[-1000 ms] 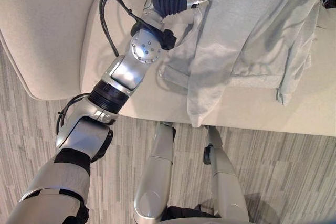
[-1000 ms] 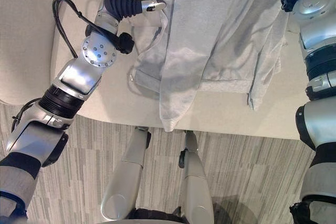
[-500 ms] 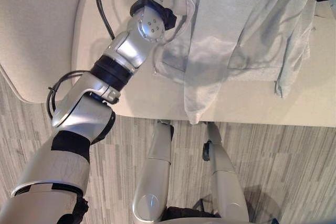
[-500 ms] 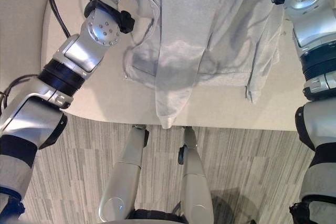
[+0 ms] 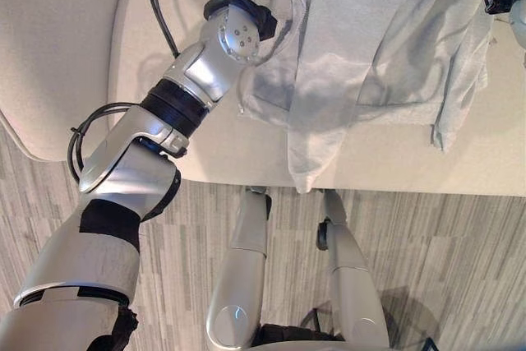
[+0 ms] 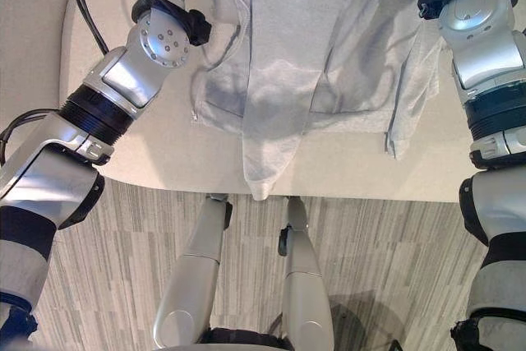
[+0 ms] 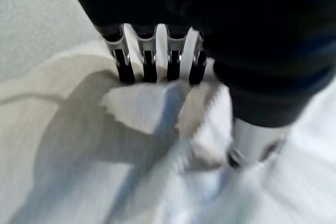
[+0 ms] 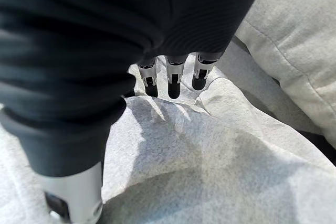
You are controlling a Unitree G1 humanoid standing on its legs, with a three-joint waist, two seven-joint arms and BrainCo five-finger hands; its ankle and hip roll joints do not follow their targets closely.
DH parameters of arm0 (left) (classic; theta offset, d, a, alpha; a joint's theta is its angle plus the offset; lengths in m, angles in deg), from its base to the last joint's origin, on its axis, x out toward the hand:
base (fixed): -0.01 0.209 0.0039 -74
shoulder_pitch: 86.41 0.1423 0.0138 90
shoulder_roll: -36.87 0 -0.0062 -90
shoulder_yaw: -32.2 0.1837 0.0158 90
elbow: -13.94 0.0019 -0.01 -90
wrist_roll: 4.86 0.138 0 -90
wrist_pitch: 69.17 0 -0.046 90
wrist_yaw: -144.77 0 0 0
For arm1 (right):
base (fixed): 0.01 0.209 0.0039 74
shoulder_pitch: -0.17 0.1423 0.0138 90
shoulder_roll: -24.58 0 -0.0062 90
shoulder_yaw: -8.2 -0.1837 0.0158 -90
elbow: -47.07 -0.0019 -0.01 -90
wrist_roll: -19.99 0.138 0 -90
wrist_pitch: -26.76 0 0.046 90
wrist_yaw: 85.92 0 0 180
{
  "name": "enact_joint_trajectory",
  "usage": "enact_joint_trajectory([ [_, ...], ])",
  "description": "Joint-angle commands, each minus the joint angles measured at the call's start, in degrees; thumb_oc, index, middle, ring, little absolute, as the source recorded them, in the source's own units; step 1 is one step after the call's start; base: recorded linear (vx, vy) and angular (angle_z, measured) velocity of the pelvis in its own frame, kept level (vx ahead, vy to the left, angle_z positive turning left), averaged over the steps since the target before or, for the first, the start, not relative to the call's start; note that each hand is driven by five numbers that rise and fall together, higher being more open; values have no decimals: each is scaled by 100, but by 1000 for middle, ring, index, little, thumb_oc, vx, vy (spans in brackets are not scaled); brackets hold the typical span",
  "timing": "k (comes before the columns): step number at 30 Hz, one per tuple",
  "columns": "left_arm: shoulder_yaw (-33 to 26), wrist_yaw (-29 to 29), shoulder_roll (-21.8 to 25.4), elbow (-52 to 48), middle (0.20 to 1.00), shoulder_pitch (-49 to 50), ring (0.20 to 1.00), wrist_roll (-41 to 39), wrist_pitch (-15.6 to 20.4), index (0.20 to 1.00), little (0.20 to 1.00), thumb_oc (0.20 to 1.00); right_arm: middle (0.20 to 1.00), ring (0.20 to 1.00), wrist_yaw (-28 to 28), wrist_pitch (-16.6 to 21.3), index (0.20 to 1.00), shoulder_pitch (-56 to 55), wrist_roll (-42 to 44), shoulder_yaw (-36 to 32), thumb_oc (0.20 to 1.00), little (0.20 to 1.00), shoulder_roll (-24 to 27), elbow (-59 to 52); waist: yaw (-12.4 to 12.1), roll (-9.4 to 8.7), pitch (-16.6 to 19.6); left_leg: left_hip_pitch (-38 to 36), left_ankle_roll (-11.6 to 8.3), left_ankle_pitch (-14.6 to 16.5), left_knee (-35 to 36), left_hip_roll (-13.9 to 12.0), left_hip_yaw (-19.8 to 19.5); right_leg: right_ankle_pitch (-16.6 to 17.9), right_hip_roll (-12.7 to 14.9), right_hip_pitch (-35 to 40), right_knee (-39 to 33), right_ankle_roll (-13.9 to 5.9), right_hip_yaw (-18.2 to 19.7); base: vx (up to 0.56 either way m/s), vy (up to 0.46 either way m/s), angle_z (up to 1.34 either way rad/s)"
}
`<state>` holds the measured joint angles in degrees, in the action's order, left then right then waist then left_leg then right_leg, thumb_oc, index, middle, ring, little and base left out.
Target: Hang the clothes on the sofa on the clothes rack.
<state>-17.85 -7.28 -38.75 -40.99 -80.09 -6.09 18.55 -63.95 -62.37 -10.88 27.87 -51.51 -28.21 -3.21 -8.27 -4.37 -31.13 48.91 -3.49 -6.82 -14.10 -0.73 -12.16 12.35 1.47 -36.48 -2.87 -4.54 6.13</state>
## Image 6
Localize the silver right robot leg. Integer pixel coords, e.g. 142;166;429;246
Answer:
278;196;335;351

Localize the light grey hooded sweatshirt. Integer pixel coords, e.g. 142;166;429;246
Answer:
190;0;450;201

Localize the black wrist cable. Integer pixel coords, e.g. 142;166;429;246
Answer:
68;0;154;56

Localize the cream sofa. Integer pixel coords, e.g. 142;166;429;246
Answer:
60;0;526;204

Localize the dark robot waist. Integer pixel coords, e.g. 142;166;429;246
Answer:
196;326;293;351

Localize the black elbow cable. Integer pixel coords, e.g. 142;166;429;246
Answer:
0;108;63;165

